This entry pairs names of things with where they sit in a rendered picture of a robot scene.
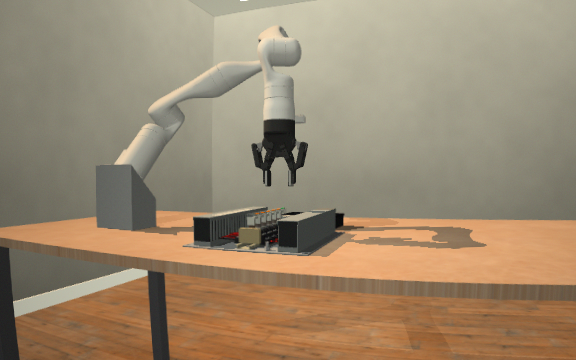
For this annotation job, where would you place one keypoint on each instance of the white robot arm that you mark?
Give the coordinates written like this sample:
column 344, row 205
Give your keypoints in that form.
column 273, row 50

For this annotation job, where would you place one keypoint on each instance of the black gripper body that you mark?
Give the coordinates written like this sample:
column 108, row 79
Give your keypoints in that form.
column 279, row 130

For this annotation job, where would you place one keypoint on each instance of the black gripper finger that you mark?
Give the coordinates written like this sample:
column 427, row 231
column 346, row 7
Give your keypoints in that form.
column 268, row 160
column 302, row 150

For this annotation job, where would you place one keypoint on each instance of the black tray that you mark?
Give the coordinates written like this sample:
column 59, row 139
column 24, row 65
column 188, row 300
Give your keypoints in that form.
column 339, row 218

